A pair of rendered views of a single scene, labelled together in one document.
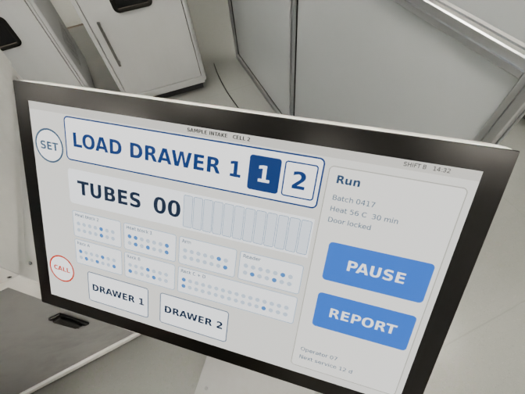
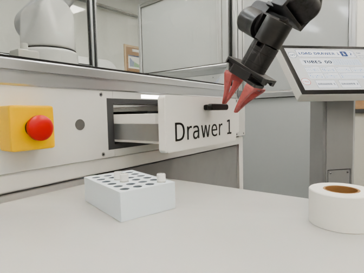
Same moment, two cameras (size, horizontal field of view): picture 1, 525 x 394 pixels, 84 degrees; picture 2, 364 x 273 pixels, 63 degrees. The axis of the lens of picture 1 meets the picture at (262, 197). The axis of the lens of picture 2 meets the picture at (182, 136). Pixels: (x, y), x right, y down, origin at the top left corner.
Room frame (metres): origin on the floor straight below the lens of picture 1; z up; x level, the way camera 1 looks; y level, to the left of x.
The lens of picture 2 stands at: (-0.64, 1.39, 0.89)
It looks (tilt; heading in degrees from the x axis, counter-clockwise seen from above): 4 degrees down; 329
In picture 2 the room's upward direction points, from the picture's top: 1 degrees counter-clockwise
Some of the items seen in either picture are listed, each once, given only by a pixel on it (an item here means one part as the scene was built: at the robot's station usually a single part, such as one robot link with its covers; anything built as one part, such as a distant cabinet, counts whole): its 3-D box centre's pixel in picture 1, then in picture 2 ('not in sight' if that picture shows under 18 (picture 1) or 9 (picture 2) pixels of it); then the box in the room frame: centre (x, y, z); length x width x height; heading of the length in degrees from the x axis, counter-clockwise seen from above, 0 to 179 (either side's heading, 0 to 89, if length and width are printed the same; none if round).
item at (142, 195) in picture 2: not in sight; (127, 192); (-0.23, 1.24, 0.78); 0.12 x 0.08 x 0.04; 7
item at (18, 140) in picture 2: not in sight; (27, 127); (-0.09, 1.35, 0.88); 0.07 x 0.05 x 0.07; 112
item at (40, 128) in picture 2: not in sight; (38, 128); (-0.12, 1.34, 0.88); 0.04 x 0.03 x 0.04; 112
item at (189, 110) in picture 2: not in sight; (203, 121); (-0.09, 1.00, 0.87); 0.29 x 0.02 x 0.11; 112
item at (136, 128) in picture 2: not in sight; (137, 125); (0.11, 1.08, 0.86); 0.40 x 0.26 x 0.06; 22
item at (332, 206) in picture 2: not in sight; (340, 206); (-0.44, 1.06, 0.78); 0.07 x 0.07 x 0.04
